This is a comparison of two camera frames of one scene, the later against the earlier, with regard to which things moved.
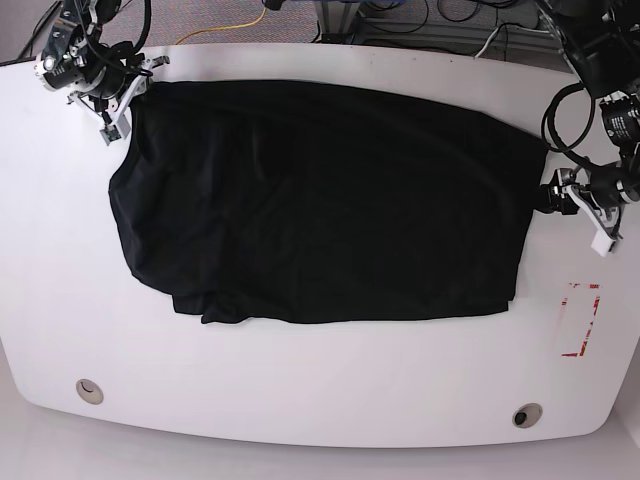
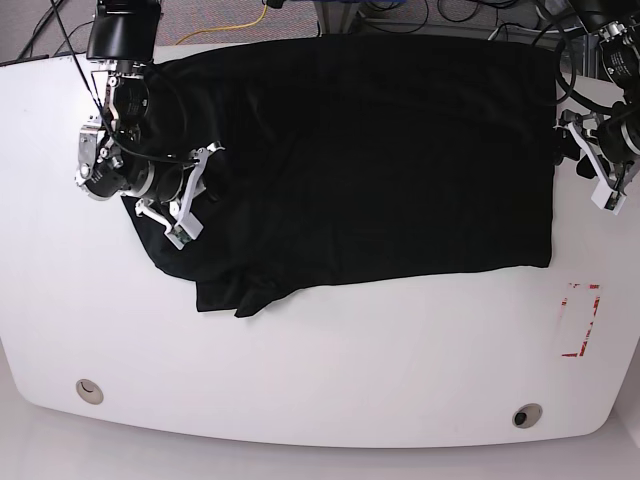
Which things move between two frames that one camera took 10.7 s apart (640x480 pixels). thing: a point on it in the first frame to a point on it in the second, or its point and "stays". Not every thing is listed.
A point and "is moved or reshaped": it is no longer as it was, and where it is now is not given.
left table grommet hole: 89,391 stays
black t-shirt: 274,200 is moved or reshaped
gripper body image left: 108,89 to 166,189
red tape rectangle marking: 585,337 stays
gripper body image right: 599,191 to 614,143
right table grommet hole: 527,415 stays
